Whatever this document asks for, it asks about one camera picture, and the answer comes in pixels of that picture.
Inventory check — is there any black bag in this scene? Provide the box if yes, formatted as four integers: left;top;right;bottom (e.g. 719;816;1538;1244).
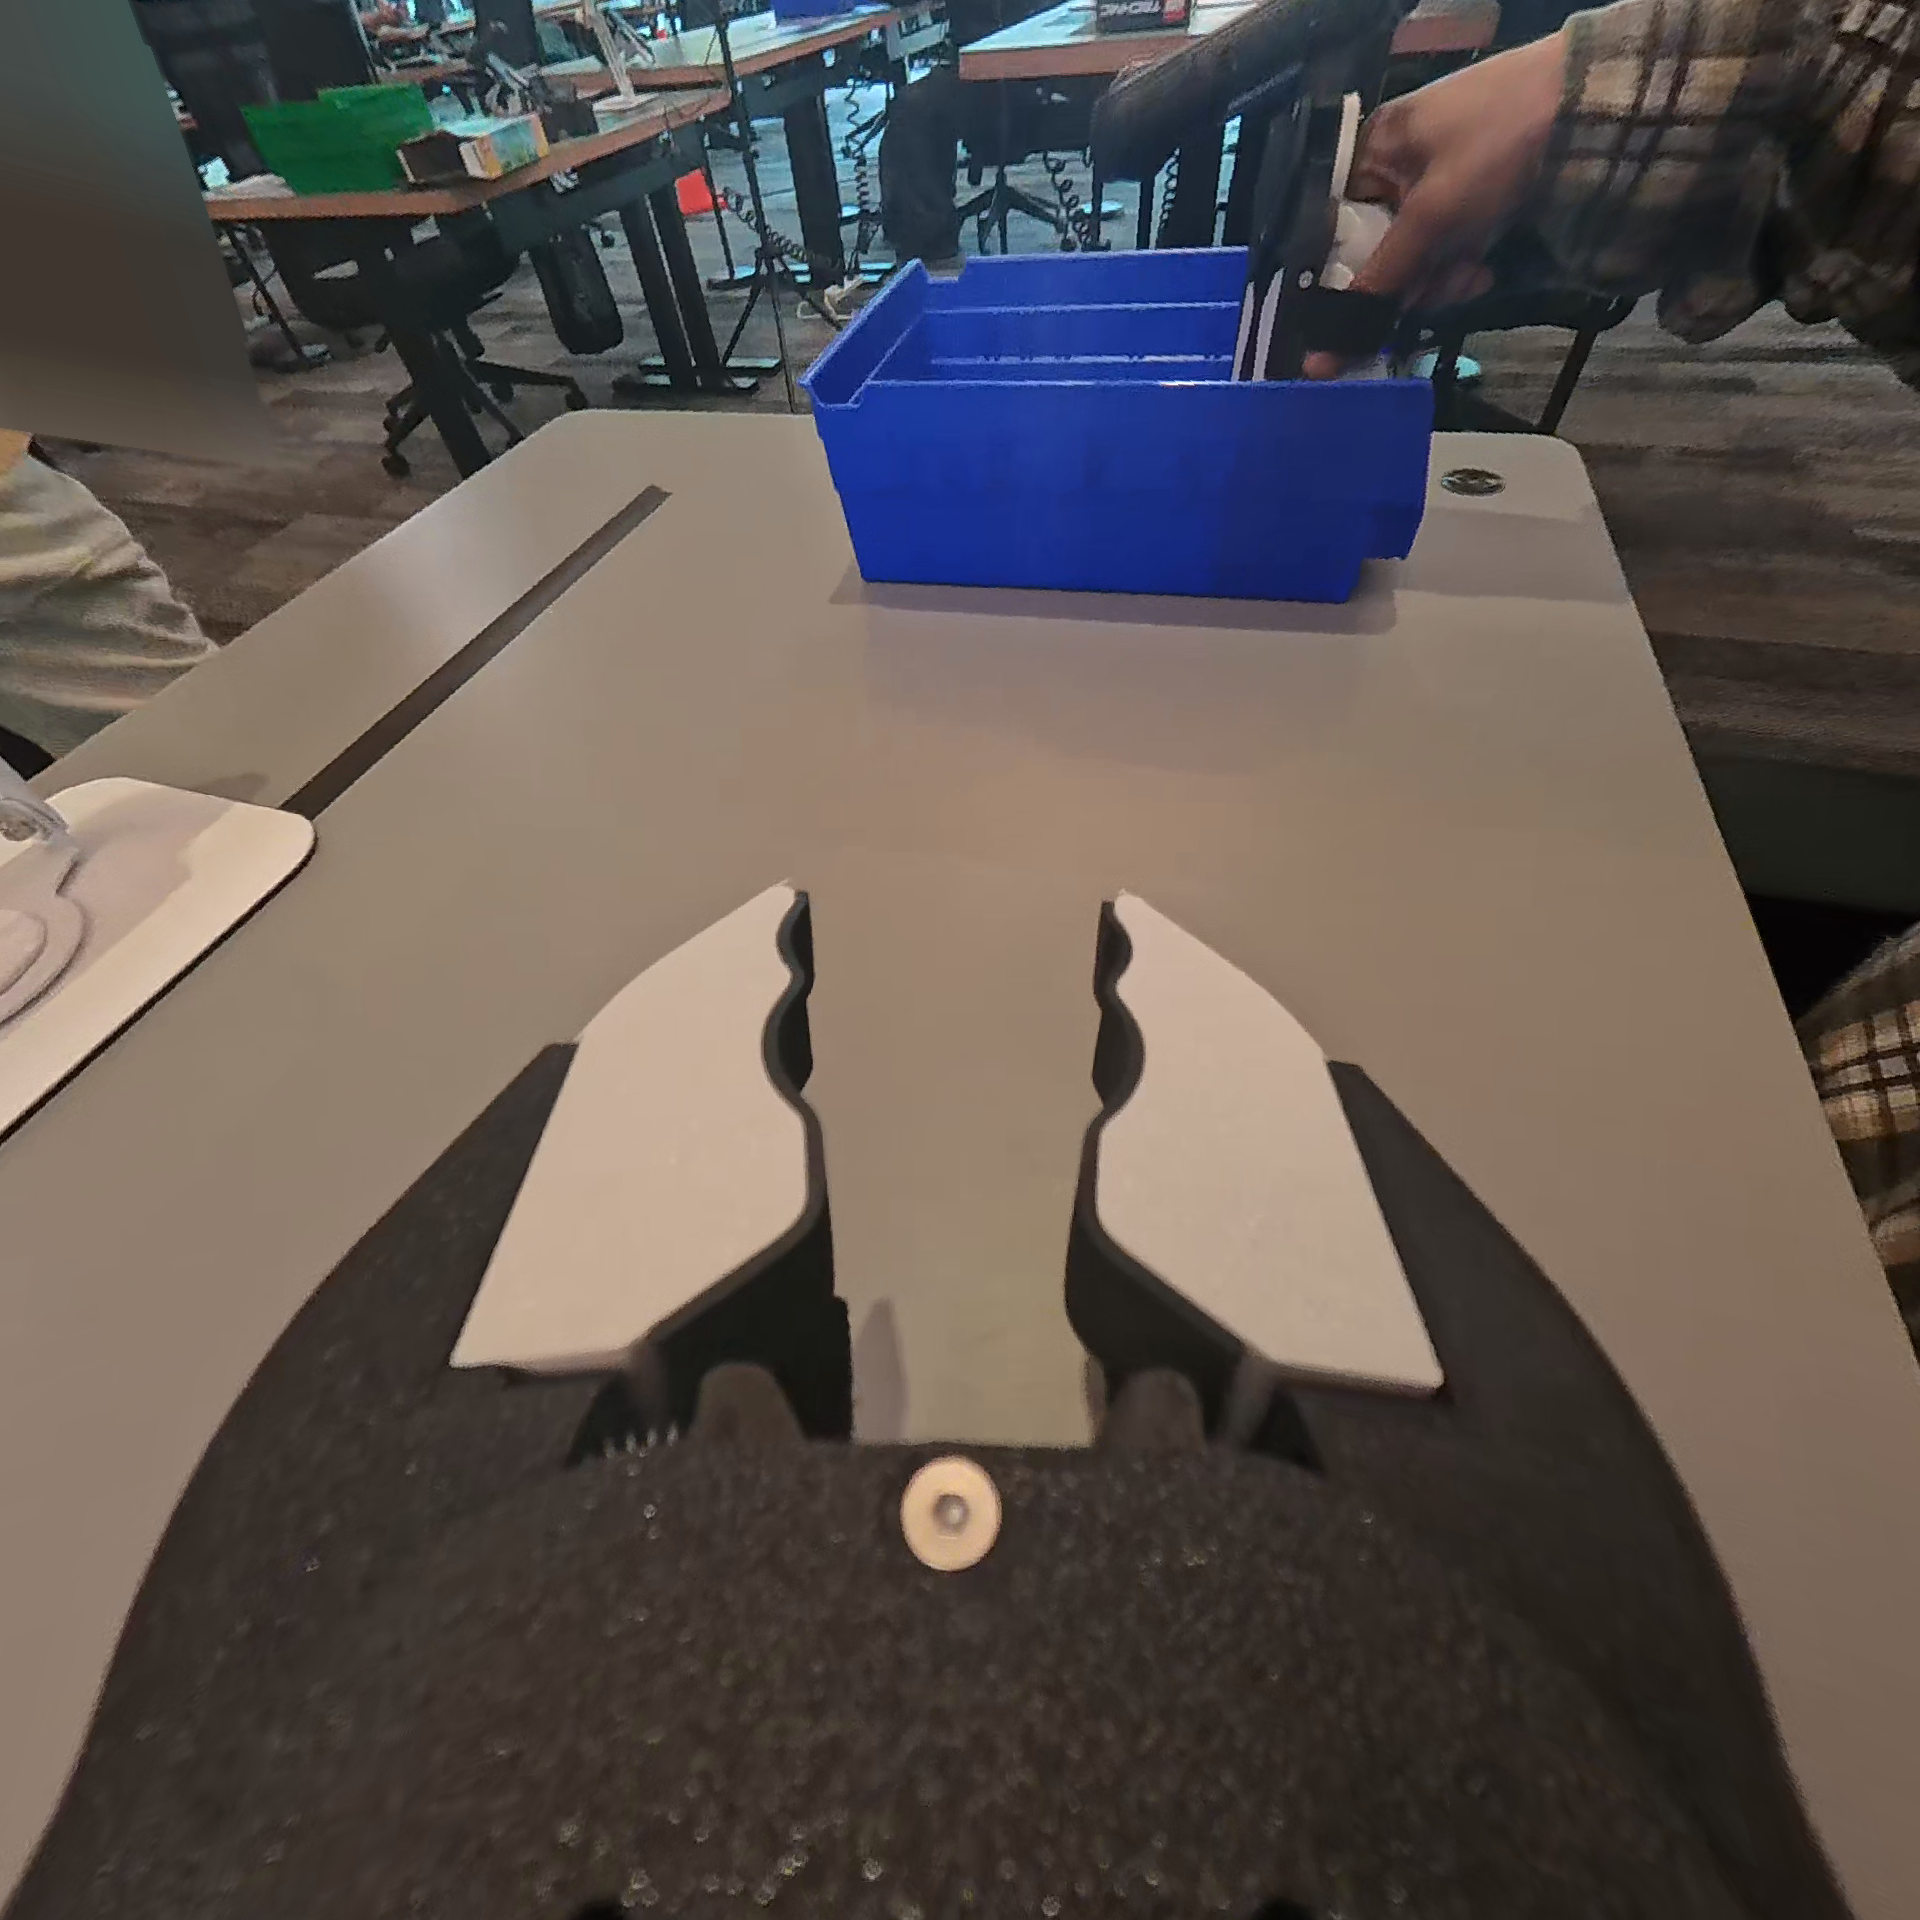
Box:
533;232;626;360

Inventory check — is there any green plastic bin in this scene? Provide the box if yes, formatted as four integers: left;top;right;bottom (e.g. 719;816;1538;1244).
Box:
241;83;439;198

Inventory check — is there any wooden top office desk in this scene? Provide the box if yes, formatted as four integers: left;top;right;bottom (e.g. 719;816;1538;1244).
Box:
202;83;739;401
957;0;1502;251

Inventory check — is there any small printed cardboard box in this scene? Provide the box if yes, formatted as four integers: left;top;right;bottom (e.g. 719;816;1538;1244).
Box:
397;113;552;187

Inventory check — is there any black tripod stand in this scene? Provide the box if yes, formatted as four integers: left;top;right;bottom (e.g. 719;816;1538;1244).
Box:
709;0;800;419

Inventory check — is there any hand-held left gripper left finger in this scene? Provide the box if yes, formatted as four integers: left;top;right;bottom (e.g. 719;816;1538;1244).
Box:
447;883;835;1429

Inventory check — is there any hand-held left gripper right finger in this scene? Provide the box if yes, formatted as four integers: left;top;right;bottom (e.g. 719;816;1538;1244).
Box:
1064;892;1448;1446

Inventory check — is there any black chair with thin legs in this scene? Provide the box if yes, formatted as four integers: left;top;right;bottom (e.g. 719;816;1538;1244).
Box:
1395;277;1640;440

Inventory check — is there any blue plastic bin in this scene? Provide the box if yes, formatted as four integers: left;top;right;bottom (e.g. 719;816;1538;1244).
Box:
802;246;1438;606

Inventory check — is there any person's right hand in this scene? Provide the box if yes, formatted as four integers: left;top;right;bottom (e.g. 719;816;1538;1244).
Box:
1303;31;1573;381

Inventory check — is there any black swivel office chair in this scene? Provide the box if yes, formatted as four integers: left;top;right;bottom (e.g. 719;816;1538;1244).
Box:
262;210;590;480

